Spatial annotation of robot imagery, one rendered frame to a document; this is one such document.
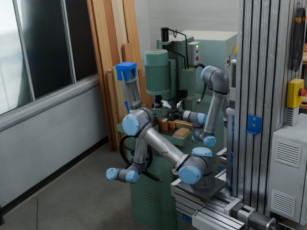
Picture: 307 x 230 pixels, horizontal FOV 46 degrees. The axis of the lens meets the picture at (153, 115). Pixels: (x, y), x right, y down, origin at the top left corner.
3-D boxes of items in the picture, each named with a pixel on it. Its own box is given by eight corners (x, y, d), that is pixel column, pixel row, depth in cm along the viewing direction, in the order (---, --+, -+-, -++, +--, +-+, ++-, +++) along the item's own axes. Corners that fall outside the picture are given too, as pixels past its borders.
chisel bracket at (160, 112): (151, 119, 279) (151, 108, 276) (161, 112, 290) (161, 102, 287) (160, 120, 275) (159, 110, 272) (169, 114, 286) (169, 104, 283)
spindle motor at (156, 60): (141, 94, 271) (139, 53, 259) (154, 87, 285) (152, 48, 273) (161, 96, 262) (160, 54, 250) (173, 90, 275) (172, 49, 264)
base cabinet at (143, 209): (132, 220, 315) (125, 148, 289) (166, 187, 360) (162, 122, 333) (177, 237, 292) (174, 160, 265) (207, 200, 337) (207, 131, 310)
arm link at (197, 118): (203, 128, 236) (203, 116, 233) (187, 125, 242) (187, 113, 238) (208, 124, 242) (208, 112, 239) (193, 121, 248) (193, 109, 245)
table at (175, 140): (109, 135, 281) (108, 128, 278) (132, 122, 304) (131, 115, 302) (177, 152, 250) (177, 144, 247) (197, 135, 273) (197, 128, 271)
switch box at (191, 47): (187, 64, 282) (186, 44, 276) (193, 61, 290) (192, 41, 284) (194, 65, 279) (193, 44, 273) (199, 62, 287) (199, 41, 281)
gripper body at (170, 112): (165, 109, 246) (181, 112, 240) (172, 106, 253) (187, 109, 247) (165, 120, 249) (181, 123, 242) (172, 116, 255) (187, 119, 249)
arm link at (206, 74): (237, 139, 250) (207, 76, 224) (225, 131, 263) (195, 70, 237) (250, 129, 251) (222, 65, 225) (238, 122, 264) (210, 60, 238)
